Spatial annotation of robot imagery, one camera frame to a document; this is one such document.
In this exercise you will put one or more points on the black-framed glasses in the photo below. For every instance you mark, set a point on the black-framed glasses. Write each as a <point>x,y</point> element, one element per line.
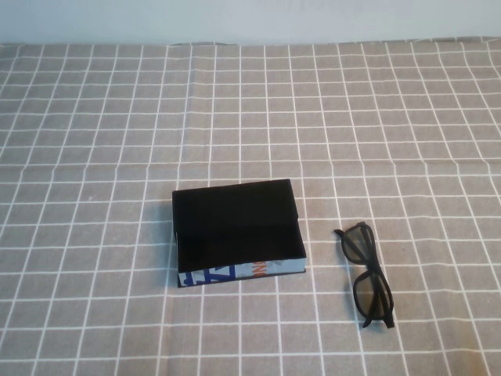
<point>366,291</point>

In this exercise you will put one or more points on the grey white-checked tablecloth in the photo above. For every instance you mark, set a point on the grey white-checked tablecloth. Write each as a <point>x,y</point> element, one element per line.
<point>117,156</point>

